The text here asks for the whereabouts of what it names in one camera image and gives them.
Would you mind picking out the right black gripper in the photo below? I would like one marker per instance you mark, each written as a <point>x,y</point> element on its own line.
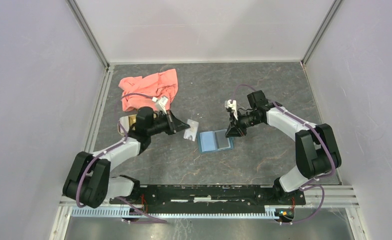
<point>233,131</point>

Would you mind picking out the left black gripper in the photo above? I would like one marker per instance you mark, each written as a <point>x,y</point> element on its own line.
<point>174,124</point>

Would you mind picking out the silver credit card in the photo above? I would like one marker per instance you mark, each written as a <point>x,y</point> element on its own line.
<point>191,133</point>

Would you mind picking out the blue card holder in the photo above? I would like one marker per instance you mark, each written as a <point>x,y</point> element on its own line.
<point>214,141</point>

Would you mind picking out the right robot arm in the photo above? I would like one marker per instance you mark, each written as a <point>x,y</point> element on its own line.
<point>317,154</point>

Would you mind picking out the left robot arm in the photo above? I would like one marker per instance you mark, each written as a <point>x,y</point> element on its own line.
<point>89,181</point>

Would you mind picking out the pink crumpled cloth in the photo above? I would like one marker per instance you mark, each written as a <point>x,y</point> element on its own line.
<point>138,91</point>

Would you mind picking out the gold oval tray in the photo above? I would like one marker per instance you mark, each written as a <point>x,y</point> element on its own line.
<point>125,123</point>

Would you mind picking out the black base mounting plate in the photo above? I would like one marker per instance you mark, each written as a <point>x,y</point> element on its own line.
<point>212,199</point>

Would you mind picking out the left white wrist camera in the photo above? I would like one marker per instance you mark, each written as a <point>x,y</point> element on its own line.
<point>160,103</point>

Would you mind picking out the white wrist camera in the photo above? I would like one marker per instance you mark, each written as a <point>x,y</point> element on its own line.
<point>231,108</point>
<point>160,103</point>

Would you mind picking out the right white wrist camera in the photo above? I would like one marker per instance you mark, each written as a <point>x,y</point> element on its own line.
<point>231,108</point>

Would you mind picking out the aluminium frame rail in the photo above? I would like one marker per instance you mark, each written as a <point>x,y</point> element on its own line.
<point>330,197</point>

